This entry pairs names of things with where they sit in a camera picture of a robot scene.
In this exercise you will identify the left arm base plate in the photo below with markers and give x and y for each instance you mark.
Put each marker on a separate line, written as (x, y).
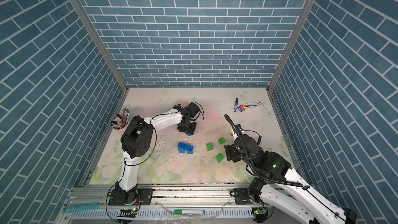
(118, 197)

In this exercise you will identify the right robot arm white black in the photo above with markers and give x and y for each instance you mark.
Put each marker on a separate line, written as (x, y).
(277, 183)

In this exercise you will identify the green lego small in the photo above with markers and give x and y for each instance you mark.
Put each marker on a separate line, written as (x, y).
(221, 141)

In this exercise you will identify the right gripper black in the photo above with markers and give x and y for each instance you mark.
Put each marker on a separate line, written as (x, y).
(232, 148)

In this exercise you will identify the bundle of pens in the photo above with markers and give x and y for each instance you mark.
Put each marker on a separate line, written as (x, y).
(124, 115)

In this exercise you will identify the green marker on rail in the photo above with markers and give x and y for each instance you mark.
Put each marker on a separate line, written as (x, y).
(189, 212)

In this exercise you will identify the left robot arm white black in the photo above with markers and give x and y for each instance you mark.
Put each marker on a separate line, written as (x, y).
(136, 141)

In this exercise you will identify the pink pen bucket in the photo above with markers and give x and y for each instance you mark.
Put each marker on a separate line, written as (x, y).
(119, 126)

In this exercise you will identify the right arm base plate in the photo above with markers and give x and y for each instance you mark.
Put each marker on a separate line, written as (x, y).
(244, 196)

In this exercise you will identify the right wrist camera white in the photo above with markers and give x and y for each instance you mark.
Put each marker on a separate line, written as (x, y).
(236, 130)

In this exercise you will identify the blue marker pen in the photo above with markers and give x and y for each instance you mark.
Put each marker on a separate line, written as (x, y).
(236, 106)

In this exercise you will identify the aluminium front rail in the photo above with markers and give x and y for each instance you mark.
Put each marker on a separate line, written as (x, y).
(90, 204)

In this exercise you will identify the white toothpaste tube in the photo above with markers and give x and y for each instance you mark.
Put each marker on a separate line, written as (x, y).
(251, 105)

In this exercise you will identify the long blue lego brick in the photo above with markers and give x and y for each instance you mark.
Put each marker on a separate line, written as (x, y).
(183, 145)

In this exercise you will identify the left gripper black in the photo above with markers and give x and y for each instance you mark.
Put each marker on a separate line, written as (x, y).
(191, 131)

